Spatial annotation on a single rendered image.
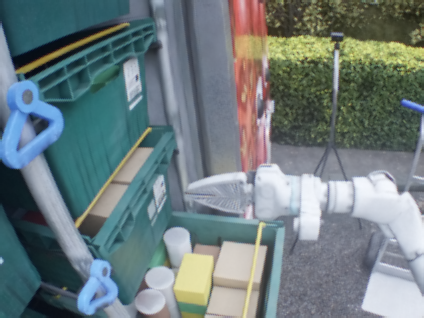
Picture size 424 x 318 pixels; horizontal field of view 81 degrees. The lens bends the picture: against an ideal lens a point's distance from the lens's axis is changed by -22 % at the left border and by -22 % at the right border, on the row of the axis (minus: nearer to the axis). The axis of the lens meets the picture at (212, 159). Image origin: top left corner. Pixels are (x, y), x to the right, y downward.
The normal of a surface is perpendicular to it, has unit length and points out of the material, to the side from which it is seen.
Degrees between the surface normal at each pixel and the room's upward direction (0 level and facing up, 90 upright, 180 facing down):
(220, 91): 90
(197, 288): 2
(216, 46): 90
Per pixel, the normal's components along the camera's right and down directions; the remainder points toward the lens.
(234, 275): -0.06, -0.84
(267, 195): -0.25, 0.53
